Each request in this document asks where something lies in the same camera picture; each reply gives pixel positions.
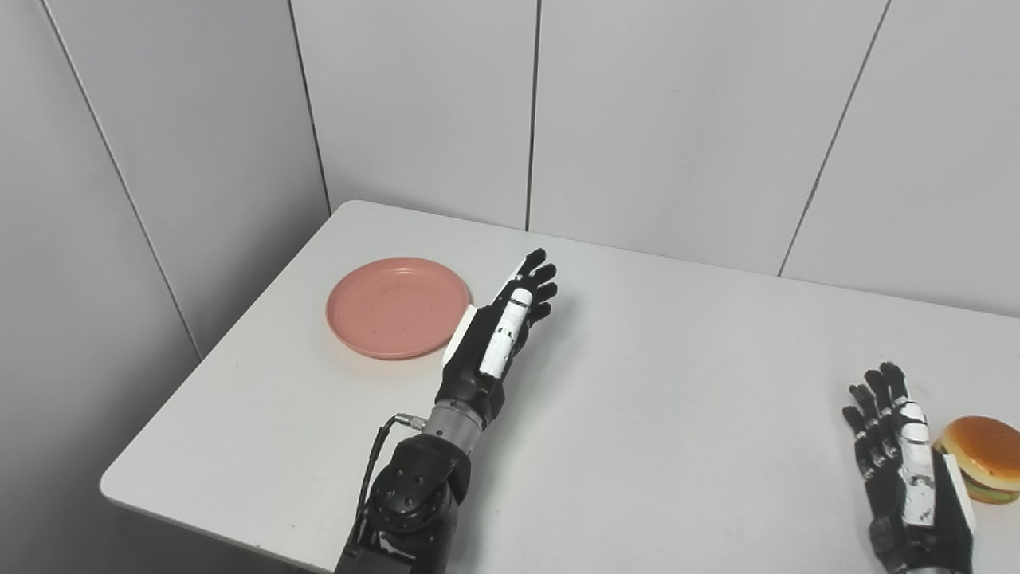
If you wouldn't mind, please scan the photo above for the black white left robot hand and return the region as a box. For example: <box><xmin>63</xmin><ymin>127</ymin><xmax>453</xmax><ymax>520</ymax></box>
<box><xmin>435</xmin><ymin>248</ymin><xmax>559</xmax><ymax>432</ymax></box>

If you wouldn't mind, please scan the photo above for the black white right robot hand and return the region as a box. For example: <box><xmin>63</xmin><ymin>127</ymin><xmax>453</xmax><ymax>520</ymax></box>
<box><xmin>842</xmin><ymin>362</ymin><xmax>978</xmax><ymax>574</ymax></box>

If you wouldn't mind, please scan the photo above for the toy hamburger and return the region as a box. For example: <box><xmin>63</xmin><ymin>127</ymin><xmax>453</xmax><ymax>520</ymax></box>
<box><xmin>934</xmin><ymin>415</ymin><xmax>1020</xmax><ymax>505</ymax></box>

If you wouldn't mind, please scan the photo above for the pink round plate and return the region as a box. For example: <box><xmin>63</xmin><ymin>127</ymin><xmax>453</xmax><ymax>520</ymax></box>
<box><xmin>325</xmin><ymin>257</ymin><xmax>472</xmax><ymax>360</ymax></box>

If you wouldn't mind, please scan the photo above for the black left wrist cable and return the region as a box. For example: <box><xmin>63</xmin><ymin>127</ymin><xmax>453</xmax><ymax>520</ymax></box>
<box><xmin>355</xmin><ymin>412</ymin><xmax>426</xmax><ymax>543</ymax></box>

